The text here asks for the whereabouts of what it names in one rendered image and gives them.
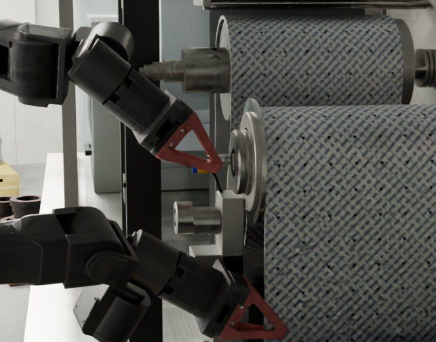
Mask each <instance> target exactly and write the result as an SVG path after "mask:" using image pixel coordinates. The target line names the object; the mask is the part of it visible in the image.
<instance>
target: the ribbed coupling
mask: <svg viewBox="0 0 436 342"><path fill-rule="evenodd" d="M414 83H415V85H416V86H417V87H418V88H431V87H433V88H434V89H435V90H436V46H435V47H434V48H418V49H417V50H416V51H415V80H414Z"/></svg>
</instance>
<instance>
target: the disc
mask: <svg viewBox="0 0 436 342"><path fill-rule="evenodd" d="M245 112H251V113H252V115H253V116H254V120H255V122H256V128H257V133H258V144H259V153H260V183H259V192H258V201H257V204H256V207H255V209H254V211H250V212H248V211H247V210H246V209H245V212H246V215H247V218H248V221H249V222H250V223H251V224H252V225H258V224H259V223H260V221H261V219H262V215H263V212H264V205H265V199H266V180H267V159H266V138H265V131H264V122H263V118H262V113H261V110H260V106H259V104H258V102H257V100H256V99H255V98H249V99H248V100H247V102H246V104H245V106H244V110H243V114H244V113H245Z"/></svg>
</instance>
